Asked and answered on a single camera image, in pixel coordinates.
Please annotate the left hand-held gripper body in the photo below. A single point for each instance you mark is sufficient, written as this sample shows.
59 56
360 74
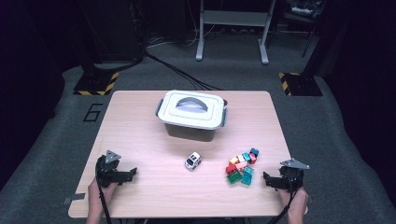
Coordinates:
109 174

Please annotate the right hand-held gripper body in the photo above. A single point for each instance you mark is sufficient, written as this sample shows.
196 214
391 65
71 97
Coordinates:
291 179

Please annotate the red toy brick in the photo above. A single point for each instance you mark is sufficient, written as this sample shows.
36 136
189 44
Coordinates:
252 158

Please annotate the blue toy brick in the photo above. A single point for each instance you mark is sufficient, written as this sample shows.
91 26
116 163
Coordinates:
254 151

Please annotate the teal toy brick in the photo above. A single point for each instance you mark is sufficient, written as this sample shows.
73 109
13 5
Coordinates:
246 156

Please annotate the pile of coloured toy bricks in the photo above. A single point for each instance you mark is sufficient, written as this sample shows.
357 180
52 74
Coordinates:
236 177

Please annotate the orange toy brick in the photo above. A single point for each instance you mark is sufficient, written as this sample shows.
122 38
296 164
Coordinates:
233 160

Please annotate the white toy car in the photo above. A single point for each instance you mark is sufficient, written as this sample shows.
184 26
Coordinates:
193 160

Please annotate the brown translucent storage box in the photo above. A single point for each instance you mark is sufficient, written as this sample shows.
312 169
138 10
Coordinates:
190 135

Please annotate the person's right hand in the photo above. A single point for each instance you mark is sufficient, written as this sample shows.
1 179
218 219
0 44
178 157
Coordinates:
299 202

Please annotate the person's left hand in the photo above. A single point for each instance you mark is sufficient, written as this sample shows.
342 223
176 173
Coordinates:
97 197

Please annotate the grey tape strip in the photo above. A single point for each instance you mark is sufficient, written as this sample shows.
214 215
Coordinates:
74 197

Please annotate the black table grommet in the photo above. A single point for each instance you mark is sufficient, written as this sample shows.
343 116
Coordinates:
225 102

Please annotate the dark curtain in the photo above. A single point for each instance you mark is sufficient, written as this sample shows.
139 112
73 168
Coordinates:
31 62
367 77

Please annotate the dark equipment cabinet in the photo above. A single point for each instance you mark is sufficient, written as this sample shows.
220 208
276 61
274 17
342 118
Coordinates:
112 31

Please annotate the striped black base plate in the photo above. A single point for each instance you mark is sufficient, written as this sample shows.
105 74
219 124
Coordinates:
93 83
303 85

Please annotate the grey metal stand frame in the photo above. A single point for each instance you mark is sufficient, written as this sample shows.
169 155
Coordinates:
233 18

